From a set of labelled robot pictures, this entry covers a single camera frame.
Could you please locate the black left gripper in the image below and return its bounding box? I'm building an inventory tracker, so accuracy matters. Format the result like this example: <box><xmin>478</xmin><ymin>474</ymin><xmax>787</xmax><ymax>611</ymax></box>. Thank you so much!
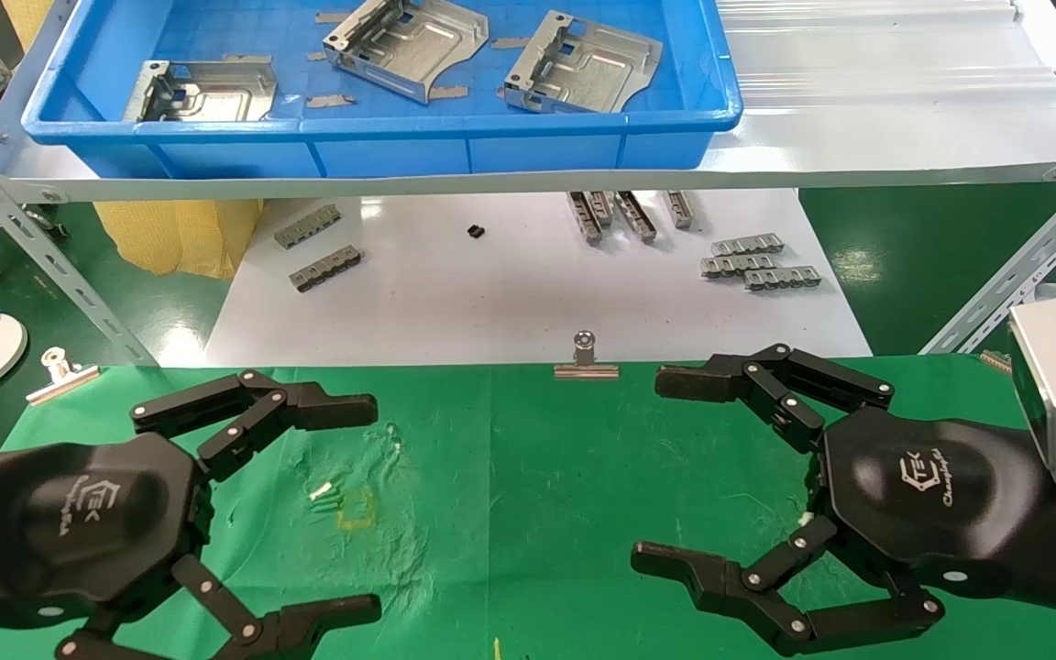
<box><xmin>0</xmin><ymin>431</ymin><xmax>383</xmax><ymax>660</ymax></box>

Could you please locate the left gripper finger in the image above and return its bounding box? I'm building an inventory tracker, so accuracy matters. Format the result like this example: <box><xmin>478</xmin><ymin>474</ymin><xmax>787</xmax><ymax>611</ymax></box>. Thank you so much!
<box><xmin>131</xmin><ymin>369</ymin><xmax>380</xmax><ymax>482</ymax></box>

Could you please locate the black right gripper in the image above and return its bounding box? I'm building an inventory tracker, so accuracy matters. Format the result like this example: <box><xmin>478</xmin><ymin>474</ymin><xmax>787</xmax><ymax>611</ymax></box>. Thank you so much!
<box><xmin>631</xmin><ymin>344</ymin><xmax>1056</xmax><ymax>656</ymax></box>

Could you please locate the stamped metal bracket part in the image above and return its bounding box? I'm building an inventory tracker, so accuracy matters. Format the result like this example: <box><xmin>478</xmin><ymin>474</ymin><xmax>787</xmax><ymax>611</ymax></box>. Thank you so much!
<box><xmin>502</xmin><ymin>10</ymin><xmax>664</xmax><ymax>115</ymax></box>
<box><xmin>123</xmin><ymin>60</ymin><xmax>279</xmax><ymax>123</ymax></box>
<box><xmin>323</xmin><ymin>0</ymin><xmax>490</xmax><ymax>105</ymax></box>

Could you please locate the silver binder clip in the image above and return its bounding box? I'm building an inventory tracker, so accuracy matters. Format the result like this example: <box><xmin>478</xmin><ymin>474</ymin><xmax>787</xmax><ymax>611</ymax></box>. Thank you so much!
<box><xmin>554</xmin><ymin>330</ymin><xmax>621</xmax><ymax>380</ymax></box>
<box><xmin>26</xmin><ymin>347</ymin><xmax>100</xmax><ymax>406</ymax></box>

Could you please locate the green table cloth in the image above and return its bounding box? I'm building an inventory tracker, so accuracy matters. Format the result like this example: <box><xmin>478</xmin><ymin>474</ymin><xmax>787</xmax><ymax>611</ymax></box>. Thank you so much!
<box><xmin>0</xmin><ymin>353</ymin><xmax>1056</xmax><ymax>660</ymax></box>

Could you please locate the blue plastic bin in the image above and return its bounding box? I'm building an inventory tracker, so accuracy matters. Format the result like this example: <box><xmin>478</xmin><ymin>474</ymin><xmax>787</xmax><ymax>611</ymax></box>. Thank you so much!
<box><xmin>21</xmin><ymin>0</ymin><xmax>744</xmax><ymax>180</ymax></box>

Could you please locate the perforated steel angle brace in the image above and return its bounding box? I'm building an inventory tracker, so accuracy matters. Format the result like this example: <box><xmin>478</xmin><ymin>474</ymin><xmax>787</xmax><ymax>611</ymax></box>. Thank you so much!
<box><xmin>918</xmin><ymin>156</ymin><xmax>1056</xmax><ymax>357</ymax></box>
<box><xmin>0</xmin><ymin>126</ymin><xmax>162</xmax><ymax>368</ymax></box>

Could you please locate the white metal shelf board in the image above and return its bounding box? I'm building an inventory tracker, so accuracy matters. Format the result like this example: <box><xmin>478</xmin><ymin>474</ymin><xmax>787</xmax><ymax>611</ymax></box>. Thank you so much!
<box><xmin>0</xmin><ymin>0</ymin><xmax>1056</xmax><ymax>204</ymax></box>

